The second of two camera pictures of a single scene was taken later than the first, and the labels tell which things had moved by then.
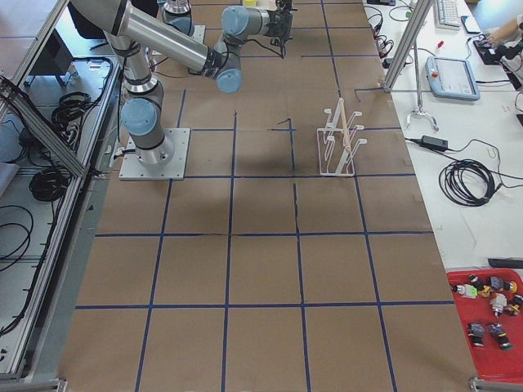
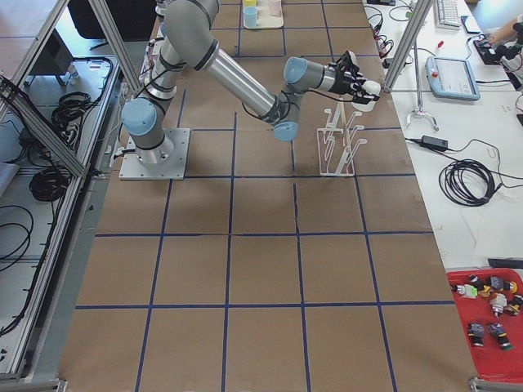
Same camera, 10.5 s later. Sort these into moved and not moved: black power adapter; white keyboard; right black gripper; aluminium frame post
Moved: right black gripper
Not moved: aluminium frame post; black power adapter; white keyboard
